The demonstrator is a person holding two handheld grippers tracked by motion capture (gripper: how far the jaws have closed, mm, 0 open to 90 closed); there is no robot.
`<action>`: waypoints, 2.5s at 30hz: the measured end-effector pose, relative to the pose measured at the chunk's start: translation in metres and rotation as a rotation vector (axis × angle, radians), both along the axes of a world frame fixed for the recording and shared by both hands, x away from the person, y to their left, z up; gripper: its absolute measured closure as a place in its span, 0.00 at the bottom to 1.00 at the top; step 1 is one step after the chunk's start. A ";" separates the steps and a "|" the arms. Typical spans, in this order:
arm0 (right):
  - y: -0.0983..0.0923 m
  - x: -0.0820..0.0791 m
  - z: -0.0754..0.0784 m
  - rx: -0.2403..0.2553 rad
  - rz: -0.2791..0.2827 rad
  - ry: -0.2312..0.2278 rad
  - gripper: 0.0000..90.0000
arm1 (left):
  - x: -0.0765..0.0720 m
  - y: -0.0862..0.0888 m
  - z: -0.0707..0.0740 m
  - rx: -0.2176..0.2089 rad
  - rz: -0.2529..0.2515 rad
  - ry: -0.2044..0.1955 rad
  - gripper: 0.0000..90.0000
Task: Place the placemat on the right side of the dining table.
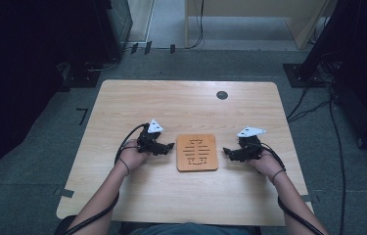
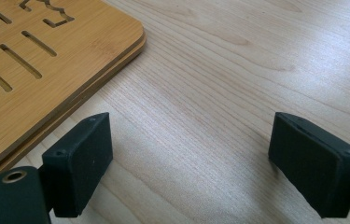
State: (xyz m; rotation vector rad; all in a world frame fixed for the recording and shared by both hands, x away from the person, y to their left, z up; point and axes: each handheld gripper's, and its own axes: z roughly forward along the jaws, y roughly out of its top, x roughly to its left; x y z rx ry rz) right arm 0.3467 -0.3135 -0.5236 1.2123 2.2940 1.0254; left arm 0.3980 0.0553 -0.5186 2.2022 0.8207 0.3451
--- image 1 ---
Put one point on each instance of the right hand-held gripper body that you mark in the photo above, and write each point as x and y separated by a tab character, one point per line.
251	148

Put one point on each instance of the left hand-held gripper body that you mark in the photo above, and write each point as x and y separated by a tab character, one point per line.
146	143

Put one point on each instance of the carved square wooden coaster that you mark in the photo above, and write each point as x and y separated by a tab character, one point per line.
197	163

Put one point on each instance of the person's left hand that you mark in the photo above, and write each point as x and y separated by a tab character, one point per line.
132	158

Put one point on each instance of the person's right hand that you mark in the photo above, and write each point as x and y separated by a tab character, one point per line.
266	164

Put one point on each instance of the black left wrist band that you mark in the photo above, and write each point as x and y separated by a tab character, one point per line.
127	167

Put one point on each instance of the black wrist band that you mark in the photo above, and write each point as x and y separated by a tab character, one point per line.
127	167
277	173

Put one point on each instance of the black right wrist band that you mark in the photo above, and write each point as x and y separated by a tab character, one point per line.
277	173

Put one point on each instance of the dark round table grommet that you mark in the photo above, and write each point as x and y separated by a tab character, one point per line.
222	95

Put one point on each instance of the angled black floor tape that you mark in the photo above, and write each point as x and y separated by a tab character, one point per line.
83	116

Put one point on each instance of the person's blue shirt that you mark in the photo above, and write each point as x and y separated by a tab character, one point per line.
191	229

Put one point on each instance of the black floor stand base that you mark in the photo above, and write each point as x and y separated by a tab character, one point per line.
83	78

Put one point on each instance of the grey floor tape patch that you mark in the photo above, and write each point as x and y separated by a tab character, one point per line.
65	192

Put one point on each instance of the black stand base plate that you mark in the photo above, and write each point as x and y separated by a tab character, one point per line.
293	76

